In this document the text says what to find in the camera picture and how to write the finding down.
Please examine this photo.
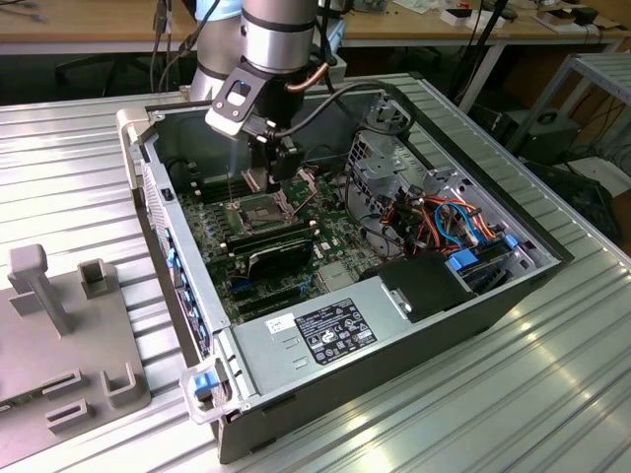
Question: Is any silver CPU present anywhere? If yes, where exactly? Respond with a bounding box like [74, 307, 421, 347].
[243, 166, 271, 192]

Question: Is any blue case latch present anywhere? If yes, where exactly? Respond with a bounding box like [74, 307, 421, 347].
[191, 372, 218, 398]

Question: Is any black and silver PC case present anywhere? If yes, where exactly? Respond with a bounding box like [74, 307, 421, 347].
[115, 73, 576, 464]

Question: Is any silver power supply unit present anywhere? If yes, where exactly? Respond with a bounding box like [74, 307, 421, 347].
[231, 275, 413, 398]

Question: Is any black office chair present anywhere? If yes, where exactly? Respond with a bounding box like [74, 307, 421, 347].
[53, 51, 149, 95]

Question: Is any black plastic shroud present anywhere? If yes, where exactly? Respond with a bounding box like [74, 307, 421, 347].
[359, 250, 477, 324]

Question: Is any black expansion slot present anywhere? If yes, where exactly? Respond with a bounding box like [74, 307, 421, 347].
[231, 284, 302, 305]
[239, 294, 305, 317]

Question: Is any silver drive cage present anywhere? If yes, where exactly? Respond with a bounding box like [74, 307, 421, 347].
[344, 130, 430, 208]

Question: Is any black equipment case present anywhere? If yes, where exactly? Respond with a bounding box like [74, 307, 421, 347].
[517, 110, 583, 164]

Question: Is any grey metal shelf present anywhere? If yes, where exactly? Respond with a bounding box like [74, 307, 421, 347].
[507, 51, 631, 164]

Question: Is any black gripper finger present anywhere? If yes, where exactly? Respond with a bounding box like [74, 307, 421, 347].
[248, 140, 270, 171]
[264, 139, 304, 194]

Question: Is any white box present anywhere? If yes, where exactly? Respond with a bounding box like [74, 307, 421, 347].
[441, 7, 505, 30]

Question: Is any green RAM stick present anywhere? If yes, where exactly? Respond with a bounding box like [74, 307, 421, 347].
[0, 391, 43, 413]
[229, 230, 318, 255]

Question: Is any black RAM slot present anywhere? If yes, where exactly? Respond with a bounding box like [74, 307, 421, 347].
[199, 182, 246, 197]
[199, 176, 247, 191]
[199, 170, 247, 184]
[225, 219, 313, 242]
[226, 223, 315, 246]
[228, 227, 316, 251]
[200, 189, 245, 204]

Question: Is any metal socket cover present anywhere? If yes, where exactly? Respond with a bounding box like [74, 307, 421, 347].
[283, 167, 320, 219]

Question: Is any CPU socket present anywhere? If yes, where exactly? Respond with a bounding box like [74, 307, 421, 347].
[231, 194, 297, 236]

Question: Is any black graphics card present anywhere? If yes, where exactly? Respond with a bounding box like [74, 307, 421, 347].
[245, 238, 316, 282]

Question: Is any black camera cable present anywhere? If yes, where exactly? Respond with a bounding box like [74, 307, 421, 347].
[268, 78, 413, 142]

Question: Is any copper coloured hose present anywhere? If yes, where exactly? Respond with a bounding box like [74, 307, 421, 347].
[287, 61, 330, 95]

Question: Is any grey parts rack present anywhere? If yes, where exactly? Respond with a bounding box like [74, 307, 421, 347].
[0, 243, 152, 435]

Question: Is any green motherboard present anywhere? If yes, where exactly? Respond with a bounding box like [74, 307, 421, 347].
[176, 167, 376, 326]

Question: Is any long wooden desk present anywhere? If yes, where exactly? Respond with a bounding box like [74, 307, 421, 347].
[0, 0, 625, 55]

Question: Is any grey dangling cable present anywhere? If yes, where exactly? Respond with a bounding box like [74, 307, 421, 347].
[147, 0, 174, 93]

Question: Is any blue disk carrier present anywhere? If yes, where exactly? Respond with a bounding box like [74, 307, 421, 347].
[446, 248, 512, 277]

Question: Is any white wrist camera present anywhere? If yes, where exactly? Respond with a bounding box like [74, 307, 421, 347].
[204, 66, 265, 137]

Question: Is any blue wire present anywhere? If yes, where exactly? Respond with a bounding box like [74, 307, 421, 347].
[433, 200, 480, 247]

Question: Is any black wire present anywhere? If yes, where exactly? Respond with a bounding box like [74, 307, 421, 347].
[342, 165, 390, 247]

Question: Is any silver chipset heatsink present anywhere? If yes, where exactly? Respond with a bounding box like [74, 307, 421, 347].
[317, 265, 356, 292]

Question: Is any brown box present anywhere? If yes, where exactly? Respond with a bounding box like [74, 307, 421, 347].
[534, 8, 576, 31]

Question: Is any orange wire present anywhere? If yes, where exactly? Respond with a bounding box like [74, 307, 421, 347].
[423, 195, 497, 237]

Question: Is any black flat panel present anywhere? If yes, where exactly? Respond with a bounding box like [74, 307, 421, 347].
[526, 162, 622, 242]

